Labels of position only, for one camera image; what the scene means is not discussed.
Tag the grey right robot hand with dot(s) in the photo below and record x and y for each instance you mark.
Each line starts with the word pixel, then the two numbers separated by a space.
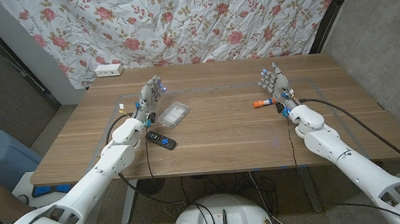
pixel 279 83

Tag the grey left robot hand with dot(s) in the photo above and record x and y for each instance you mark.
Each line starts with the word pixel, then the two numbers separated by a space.
pixel 147 98

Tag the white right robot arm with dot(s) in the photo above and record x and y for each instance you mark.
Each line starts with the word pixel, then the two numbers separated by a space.
pixel 359 171

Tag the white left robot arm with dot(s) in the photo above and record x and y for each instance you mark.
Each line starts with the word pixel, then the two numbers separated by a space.
pixel 95 176

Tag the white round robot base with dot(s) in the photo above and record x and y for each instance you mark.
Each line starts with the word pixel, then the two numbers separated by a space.
pixel 222 209

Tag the clear plastic clamshell container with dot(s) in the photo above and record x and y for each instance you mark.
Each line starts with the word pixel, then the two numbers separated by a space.
pixel 173 114

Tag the black TV remote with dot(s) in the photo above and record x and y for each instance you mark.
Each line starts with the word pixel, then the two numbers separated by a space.
pixel 161 140

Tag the white power strip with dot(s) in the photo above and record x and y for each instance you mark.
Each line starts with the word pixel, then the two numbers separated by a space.
pixel 109 70

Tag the floral backdrop cloth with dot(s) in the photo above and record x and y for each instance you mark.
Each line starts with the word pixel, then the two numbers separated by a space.
pixel 179 21

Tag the black backdrop stand pole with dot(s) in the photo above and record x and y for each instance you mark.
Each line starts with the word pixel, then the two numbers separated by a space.
pixel 329 16

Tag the black round floor disc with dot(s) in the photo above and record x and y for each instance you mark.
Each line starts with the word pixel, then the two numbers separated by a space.
pixel 150 186

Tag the white table leg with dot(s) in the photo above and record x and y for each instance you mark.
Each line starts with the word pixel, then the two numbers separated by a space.
pixel 129 205

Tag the grey table leg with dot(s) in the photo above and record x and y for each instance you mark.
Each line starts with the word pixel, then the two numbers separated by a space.
pixel 311 192

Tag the blue plastic bin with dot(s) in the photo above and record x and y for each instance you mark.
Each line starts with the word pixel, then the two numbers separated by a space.
pixel 2 157

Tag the black door frame strip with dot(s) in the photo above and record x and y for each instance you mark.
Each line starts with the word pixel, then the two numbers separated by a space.
pixel 49 98

